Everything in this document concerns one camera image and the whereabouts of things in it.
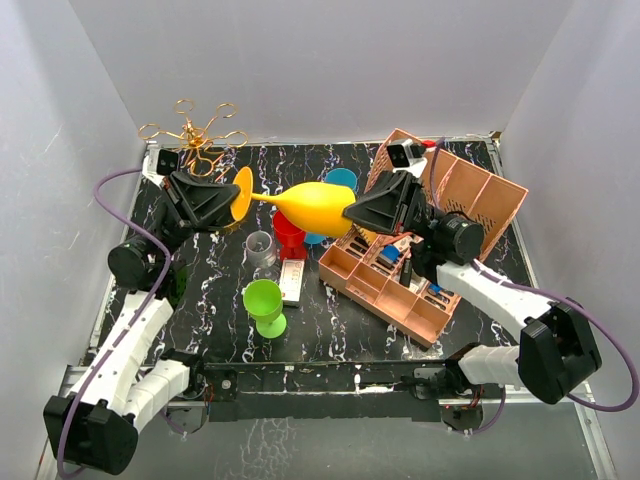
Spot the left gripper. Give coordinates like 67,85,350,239
146,172,245,264

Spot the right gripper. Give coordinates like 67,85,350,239
340,171,446,243

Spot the blue wine glass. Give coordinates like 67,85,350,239
324,168,358,192
304,232,326,245

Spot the orange wine glass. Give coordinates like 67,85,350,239
231,167,356,238

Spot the clear wine glass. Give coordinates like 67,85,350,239
245,230,279,281

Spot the red wine glass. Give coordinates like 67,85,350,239
272,210,307,261

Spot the green wine glass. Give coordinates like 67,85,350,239
243,279,287,339

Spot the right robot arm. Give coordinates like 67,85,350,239
343,171,602,404

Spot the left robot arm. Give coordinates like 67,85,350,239
43,168,253,479

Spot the blue small item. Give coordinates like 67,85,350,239
376,244,401,269

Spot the pink desk organizer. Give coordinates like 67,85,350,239
319,139,530,348

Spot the white small box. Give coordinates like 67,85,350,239
279,259,305,307

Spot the black front base bar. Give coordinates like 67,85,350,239
159,349,506,426

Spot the gold wire glass rack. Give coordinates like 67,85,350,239
137,98,249,178

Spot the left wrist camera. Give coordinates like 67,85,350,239
142,145,180,181

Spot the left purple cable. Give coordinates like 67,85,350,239
55,167,174,478

